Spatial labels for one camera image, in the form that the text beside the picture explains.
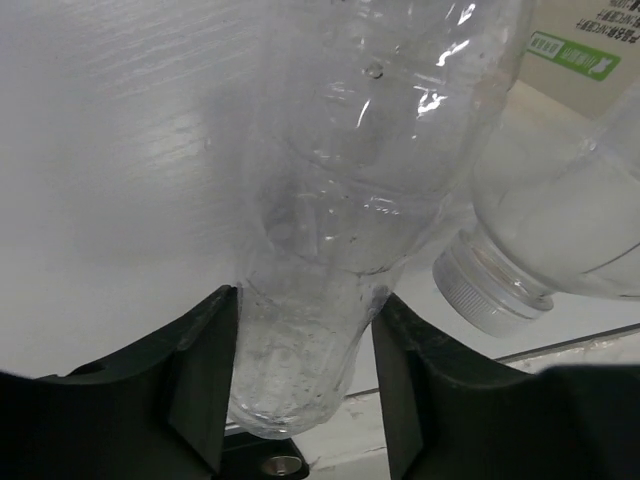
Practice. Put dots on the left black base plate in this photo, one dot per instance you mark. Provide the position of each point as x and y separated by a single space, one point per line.
247 457

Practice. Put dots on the crushed clear bottle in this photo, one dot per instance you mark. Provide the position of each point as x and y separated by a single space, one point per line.
367 118

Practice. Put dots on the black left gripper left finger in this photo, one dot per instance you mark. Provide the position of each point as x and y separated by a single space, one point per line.
155 409

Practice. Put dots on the large ribbed clear bottle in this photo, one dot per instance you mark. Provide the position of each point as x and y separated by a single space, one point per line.
556 194

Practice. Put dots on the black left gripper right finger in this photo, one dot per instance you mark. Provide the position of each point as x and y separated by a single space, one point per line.
449 412

